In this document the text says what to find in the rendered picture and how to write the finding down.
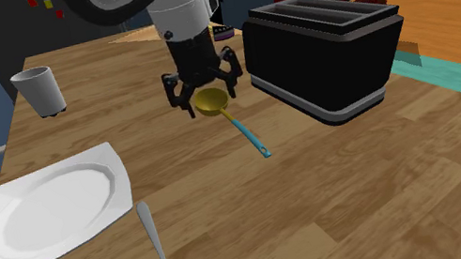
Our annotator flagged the dark refrigerator with magnets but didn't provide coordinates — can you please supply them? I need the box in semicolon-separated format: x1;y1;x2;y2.
0;0;168;104

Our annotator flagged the gold ladle with blue handle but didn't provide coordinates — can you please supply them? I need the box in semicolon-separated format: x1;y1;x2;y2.
192;79;273;170

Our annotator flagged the grey cup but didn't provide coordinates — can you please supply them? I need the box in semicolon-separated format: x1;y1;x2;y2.
8;62;69;123

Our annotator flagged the silver fork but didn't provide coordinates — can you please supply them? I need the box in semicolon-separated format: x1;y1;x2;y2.
133;194;192;259

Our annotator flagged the white square plate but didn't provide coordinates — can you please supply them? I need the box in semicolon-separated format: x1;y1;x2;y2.
0;138;145;259

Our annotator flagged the black toaster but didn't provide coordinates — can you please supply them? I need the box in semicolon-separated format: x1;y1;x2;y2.
236;0;420;140

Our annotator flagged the white mug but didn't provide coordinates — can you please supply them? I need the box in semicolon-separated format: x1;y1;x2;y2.
202;0;224;26

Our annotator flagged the dark striped bowl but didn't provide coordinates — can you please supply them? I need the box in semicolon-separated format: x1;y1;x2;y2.
210;21;238;43

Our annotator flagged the wooden table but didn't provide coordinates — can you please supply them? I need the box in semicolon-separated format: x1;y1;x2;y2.
0;0;461;259

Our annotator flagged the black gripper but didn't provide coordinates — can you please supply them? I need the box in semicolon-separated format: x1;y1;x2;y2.
154;24;251;124

